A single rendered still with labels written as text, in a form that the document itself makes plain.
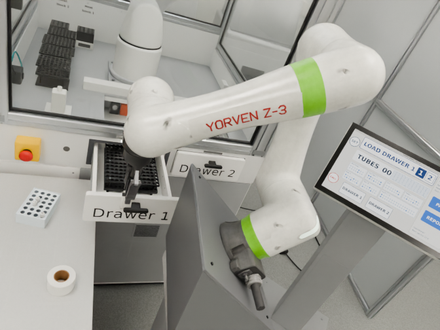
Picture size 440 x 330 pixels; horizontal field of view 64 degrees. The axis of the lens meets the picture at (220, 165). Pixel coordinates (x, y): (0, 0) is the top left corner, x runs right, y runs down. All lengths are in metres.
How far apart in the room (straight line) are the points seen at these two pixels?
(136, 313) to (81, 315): 0.92
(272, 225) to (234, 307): 0.22
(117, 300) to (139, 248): 0.35
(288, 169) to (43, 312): 0.74
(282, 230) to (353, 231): 0.75
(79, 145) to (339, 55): 0.92
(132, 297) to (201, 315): 1.10
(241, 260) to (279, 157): 0.30
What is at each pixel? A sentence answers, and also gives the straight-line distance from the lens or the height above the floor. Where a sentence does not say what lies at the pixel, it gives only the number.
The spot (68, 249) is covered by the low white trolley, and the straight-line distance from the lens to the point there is 1.16.
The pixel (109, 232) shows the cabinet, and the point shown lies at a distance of 1.63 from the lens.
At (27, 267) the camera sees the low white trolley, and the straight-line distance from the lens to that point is 1.13.
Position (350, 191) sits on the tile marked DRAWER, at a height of 1.00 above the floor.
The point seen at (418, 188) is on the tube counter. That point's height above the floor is 1.11.
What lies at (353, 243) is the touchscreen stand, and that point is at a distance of 1.66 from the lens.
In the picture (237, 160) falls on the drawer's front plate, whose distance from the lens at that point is 1.42.
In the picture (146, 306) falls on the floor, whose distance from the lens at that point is 1.98.
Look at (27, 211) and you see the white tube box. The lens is 1.21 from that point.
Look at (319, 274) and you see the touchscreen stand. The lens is 1.81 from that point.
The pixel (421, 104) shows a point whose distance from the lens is 2.44.
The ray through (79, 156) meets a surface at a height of 0.85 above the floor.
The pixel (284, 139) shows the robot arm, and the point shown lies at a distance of 0.97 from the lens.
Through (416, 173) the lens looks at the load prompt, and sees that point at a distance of 1.53.
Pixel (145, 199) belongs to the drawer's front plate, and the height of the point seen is 0.93.
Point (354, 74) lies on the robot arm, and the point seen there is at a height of 1.52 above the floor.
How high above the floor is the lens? 1.67
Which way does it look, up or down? 33 degrees down
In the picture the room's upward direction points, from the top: 22 degrees clockwise
